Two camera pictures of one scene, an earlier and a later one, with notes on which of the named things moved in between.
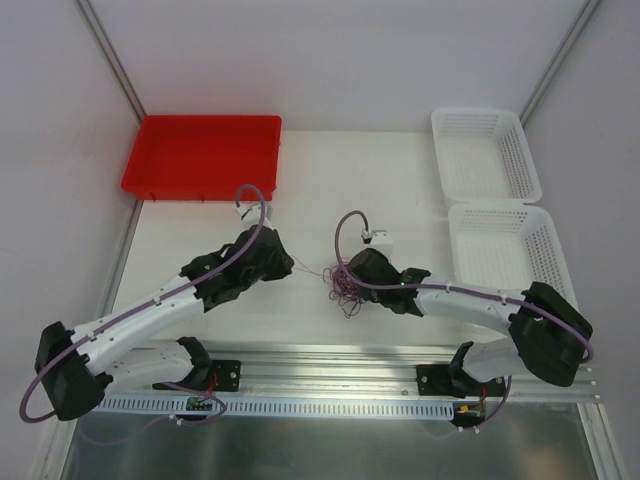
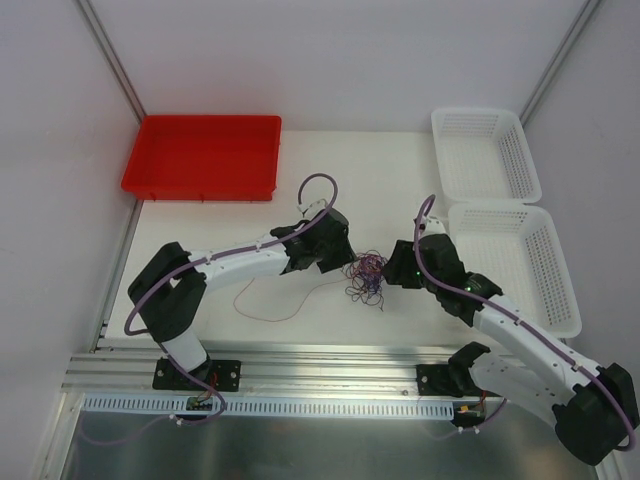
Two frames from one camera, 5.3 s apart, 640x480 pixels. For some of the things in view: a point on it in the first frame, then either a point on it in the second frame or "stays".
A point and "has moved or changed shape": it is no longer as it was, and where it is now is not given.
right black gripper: (360, 265) -> (403, 265)
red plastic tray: (205, 158) stays
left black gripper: (279, 257) -> (333, 248)
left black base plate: (225, 376) stays
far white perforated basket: (483, 155) stays
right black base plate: (434, 380) stays
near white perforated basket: (507, 247) stays
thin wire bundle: (344, 292) has moved or changed shape
